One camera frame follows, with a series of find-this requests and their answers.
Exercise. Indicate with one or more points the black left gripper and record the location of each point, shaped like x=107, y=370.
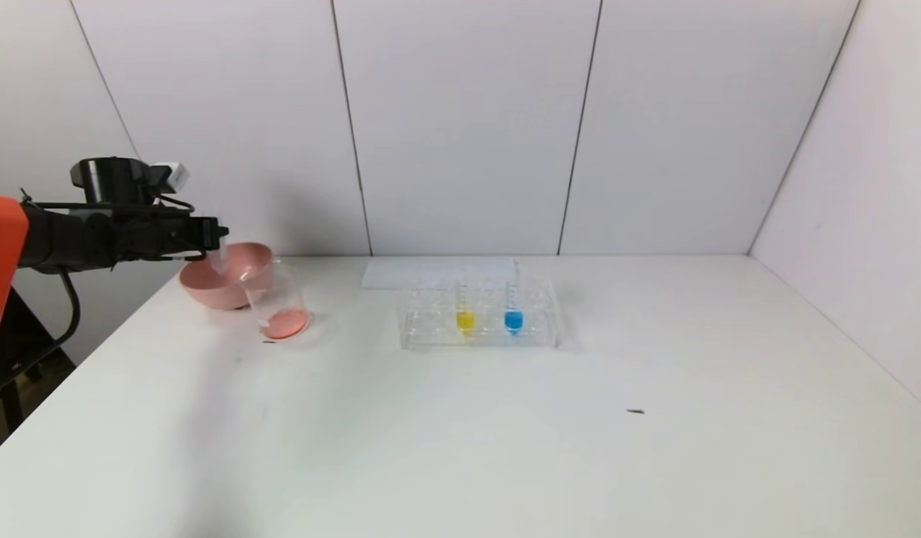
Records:
x=199, y=232

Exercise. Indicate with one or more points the red pigment test tube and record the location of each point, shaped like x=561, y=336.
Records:
x=219, y=260

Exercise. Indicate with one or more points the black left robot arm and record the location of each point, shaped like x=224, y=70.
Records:
x=57, y=239

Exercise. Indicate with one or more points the clear glass beaker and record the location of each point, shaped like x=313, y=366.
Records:
x=284, y=321

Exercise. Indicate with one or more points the yellow pigment test tube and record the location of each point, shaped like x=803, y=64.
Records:
x=465, y=321

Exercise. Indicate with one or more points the blue pigment test tube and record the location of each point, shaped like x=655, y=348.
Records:
x=513, y=321

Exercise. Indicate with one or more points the clear acrylic test tube rack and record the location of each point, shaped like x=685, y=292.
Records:
x=538, y=317

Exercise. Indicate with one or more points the pink plastic bowl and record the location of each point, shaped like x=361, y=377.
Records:
x=206, y=288

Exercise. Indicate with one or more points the white paper sheet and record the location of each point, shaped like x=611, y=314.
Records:
x=382, y=276

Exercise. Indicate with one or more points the black stand beside table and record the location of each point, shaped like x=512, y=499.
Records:
x=16, y=366

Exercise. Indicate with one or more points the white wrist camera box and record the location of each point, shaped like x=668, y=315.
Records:
x=175, y=175

